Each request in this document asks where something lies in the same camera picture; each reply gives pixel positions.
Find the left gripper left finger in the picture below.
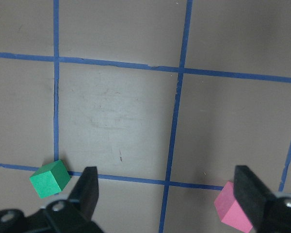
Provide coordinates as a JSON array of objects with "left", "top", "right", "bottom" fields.
[{"left": 68, "top": 166, "right": 99, "bottom": 220}]

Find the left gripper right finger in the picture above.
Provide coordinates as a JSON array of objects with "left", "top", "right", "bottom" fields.
[{"left": 234, "top": 165, "right": 273, "bottom": 230}]

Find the green foam cube left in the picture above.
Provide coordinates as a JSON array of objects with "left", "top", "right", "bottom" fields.
[{"left": 29, "top": 160, "right": 71, "bottom": 199}]

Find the pink foam cube centre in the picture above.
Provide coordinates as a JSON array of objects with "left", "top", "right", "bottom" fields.
[{"left": 214, "top": 181, "right": 253, "bottom": 233}]

